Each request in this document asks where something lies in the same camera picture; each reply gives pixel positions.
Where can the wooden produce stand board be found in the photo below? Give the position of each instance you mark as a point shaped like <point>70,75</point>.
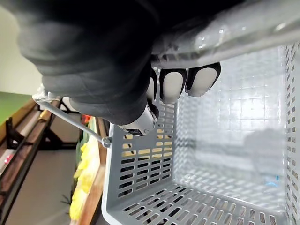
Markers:
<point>96,187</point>

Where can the black shelf bracket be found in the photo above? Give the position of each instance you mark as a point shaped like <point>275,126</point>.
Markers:
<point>10,133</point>

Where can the wooden shelf with dark rail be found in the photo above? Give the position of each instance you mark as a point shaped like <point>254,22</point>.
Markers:
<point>23,140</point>

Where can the grey plastic shopping basket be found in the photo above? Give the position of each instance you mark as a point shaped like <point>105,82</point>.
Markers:
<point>140,211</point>

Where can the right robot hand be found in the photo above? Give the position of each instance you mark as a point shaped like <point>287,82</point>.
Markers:
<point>93,58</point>

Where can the orange red vegetable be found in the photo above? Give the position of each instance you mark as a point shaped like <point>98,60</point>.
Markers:
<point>85,118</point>

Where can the yellow leafy vegetable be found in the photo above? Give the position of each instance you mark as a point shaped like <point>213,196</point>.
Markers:
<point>84,168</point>

